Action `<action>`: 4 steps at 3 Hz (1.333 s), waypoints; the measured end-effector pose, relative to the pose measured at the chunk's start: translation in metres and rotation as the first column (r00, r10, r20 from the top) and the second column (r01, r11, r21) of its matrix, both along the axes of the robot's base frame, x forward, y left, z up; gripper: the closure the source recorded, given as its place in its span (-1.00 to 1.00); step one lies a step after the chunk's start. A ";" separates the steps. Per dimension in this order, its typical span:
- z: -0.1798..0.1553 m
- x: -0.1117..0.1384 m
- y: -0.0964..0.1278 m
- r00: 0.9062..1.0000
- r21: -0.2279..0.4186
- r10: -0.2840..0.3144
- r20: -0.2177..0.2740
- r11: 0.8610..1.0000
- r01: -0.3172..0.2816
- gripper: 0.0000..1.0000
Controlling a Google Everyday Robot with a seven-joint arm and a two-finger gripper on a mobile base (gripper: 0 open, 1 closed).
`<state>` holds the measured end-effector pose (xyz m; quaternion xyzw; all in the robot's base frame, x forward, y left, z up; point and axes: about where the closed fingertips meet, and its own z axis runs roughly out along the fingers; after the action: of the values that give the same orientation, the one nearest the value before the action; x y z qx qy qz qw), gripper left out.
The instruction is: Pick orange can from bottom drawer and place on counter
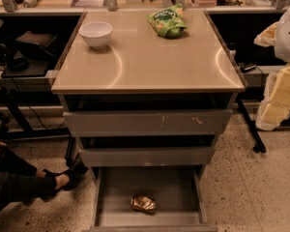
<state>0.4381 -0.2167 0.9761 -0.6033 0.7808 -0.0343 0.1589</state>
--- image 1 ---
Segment person's legs in black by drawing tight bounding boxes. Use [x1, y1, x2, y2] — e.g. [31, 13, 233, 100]
[0, 147, 58, 211]

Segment white ceramic bowl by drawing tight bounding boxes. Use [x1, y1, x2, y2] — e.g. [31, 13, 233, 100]
[78, 21, 113, 48]

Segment black table leg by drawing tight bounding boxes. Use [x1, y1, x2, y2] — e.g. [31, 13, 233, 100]
[237, 100, 267, 153]

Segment grey open bottom drawer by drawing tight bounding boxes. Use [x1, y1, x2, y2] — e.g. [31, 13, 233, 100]
[84, 166, 218, 232]

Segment black shoe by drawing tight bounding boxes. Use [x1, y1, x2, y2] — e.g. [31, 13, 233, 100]
[43, 154, 88, 190]

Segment grey drawer cabinet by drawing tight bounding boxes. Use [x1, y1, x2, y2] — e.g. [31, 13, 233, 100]
[50, 9, 248, 232]

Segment black power adapter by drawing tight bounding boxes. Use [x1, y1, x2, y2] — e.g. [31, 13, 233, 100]
[239, 63, 257, 73]

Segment green chip bag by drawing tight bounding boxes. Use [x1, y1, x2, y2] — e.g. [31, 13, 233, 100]
[147, 4, 187, 39]

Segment grey middle drawer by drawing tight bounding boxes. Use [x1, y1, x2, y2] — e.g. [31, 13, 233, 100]
[79, 147, 215, 167]

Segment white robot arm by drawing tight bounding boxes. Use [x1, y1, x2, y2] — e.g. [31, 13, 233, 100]
[275, 7, 290, 63]

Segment grey top drawer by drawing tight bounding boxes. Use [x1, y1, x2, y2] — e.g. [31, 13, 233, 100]
[64, 109, 232, 137]

